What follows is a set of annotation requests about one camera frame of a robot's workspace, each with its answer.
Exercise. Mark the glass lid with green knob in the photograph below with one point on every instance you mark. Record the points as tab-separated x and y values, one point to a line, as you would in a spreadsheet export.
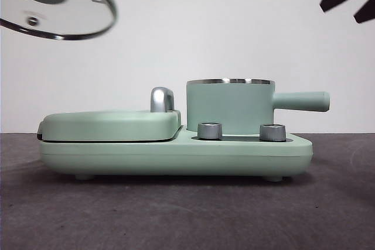
58	13

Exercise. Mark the mint green steamer pot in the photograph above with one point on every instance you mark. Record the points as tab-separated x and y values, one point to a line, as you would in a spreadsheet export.
228	106

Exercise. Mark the silver control knob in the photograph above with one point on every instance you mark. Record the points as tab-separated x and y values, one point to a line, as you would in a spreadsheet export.
209	130
272	132

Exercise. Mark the mint green breakfast machine base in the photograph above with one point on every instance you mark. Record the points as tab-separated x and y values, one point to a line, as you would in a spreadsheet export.
175	159

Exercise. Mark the mint green griddle cover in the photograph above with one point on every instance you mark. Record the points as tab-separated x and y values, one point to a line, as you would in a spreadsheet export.
111	124

